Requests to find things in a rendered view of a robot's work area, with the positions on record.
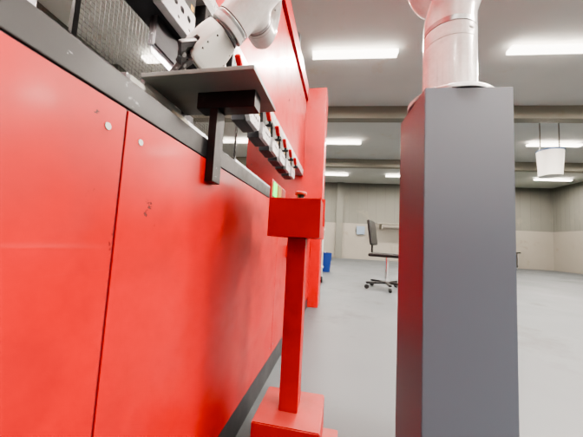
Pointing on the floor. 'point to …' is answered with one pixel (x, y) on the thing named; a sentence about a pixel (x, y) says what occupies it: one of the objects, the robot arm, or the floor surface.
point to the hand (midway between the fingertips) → (182, 81)
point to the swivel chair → (379, 256)
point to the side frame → (317, 144)
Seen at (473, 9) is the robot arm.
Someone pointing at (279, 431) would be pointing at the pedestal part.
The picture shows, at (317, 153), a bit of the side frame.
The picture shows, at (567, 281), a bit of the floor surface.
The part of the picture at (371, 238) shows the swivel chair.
